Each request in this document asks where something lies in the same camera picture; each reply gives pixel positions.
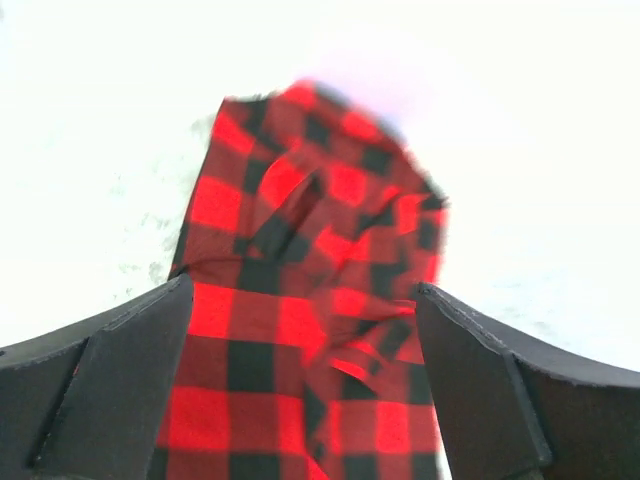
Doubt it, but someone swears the red black plaid shirt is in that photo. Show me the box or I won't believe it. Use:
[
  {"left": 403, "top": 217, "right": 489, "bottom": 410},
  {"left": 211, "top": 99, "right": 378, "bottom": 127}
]
[{"left": 148, "top": 81, "right": 446, "bottom": 479}]

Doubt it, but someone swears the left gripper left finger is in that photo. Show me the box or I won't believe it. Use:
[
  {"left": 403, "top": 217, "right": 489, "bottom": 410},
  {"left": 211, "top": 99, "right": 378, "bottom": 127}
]
[{"left": 1, "top": 274, "right": 194, "bottom": 480}]

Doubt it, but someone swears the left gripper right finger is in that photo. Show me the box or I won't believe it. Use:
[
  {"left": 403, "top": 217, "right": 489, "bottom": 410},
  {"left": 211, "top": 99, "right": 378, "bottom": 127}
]
[{"left": 416, "top": 284, "right": 639, "bottom": 480}]

